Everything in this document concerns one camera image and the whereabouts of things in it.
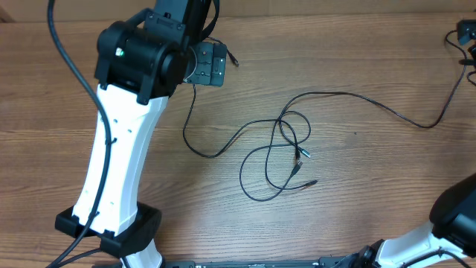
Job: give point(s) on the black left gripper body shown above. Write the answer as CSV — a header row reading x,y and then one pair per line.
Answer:
x,y
201,72

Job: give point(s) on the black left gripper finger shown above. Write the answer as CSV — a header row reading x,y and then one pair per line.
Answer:
x,y
218,71
219,50

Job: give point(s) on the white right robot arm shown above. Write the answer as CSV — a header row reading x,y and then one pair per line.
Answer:
x,y
449,233

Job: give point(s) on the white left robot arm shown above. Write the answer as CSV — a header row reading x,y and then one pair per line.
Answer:
x,y
140,63

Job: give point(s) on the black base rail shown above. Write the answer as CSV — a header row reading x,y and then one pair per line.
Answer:
x,y
349,261

